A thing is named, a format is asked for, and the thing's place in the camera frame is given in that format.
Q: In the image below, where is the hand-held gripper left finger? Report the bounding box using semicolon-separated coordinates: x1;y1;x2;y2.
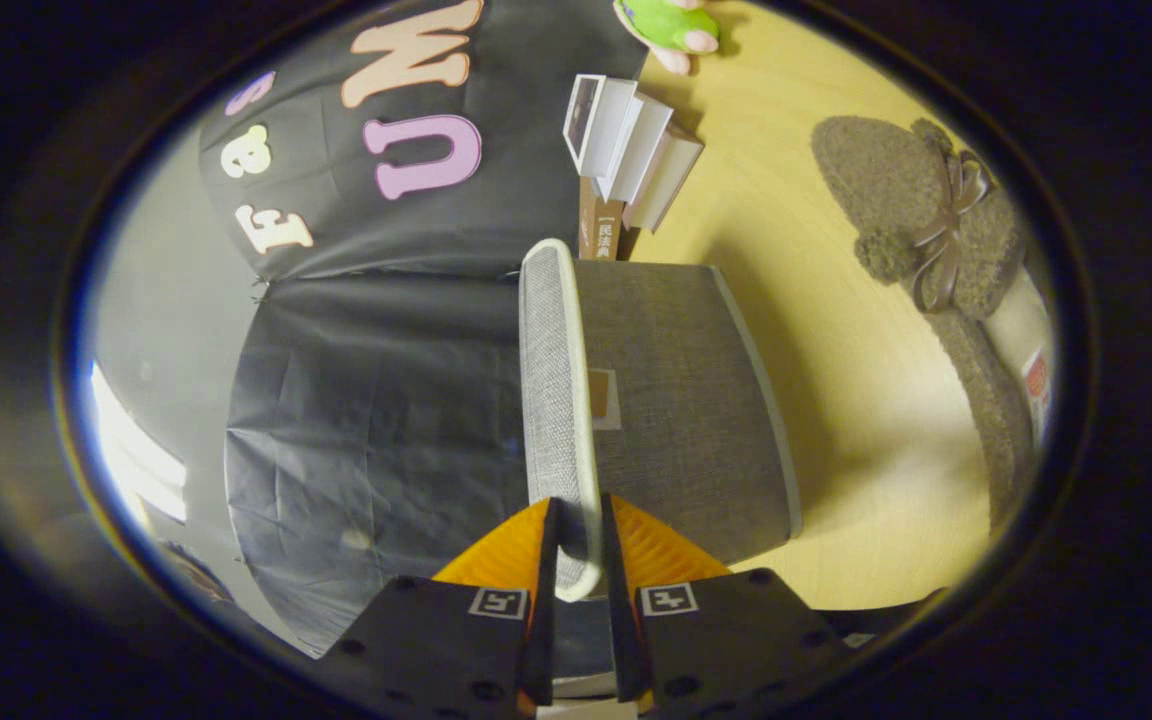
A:
316;497;562;720

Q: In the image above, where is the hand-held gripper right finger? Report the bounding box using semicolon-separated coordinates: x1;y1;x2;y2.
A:
599;493;852;720

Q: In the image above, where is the grey fabric storage box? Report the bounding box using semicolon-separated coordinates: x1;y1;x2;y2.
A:
576;262;804;566

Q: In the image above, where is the brown fuzzy shoe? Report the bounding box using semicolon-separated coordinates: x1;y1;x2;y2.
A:
812;116;1055;536

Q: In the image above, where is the brown book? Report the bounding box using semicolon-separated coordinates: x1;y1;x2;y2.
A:
578;178;627;263

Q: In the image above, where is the plain white book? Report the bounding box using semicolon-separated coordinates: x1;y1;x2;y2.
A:
606;92;674;204

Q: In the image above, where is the green and pink plush toy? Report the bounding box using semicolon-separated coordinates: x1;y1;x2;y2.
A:
613;0;722;76

